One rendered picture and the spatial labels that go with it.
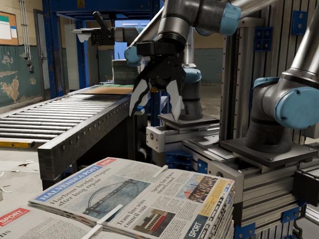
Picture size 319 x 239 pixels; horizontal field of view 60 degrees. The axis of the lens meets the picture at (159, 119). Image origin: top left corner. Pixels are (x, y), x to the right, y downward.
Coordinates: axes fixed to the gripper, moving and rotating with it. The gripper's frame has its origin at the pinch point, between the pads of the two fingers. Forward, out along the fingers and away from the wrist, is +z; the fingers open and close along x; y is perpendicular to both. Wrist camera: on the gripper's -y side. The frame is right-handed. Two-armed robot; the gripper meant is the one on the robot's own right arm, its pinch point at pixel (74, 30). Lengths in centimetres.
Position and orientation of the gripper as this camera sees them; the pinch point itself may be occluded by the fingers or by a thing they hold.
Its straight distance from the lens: 151.4
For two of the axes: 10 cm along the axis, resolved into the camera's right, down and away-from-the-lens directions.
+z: -10.0, 0.1, -0.2
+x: -0.2, -3.6, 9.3
